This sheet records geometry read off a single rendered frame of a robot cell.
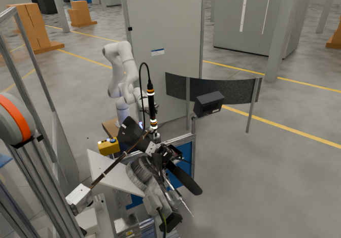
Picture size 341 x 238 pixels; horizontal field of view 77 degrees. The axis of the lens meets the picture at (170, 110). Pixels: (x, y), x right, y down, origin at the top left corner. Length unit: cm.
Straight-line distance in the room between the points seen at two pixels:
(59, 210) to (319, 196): 277
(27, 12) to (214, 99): 807
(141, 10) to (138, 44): 43
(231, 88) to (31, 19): 760
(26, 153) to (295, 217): 259
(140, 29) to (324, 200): 304
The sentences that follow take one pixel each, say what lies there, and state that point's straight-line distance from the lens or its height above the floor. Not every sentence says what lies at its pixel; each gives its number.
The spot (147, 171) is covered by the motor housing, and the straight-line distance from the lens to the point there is 144.
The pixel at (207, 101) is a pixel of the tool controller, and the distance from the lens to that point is 199.
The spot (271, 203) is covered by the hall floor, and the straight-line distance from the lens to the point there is 287.
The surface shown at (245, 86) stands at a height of 85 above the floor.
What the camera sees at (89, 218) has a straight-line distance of 156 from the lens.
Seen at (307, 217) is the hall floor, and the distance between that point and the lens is 292.
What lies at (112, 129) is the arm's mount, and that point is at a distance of 212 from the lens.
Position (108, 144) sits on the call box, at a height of 107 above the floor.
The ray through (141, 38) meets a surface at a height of 151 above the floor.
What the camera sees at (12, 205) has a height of 155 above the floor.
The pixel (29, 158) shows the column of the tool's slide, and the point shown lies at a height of 174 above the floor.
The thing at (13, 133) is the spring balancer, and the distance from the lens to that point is 73.
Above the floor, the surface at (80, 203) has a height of 139.
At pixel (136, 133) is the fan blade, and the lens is 140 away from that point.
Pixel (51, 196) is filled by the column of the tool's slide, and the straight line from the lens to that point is 96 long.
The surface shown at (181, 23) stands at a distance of 332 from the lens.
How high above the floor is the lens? 222
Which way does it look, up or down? 32 degrees down
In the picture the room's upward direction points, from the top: 3 degrees counter-clockwise
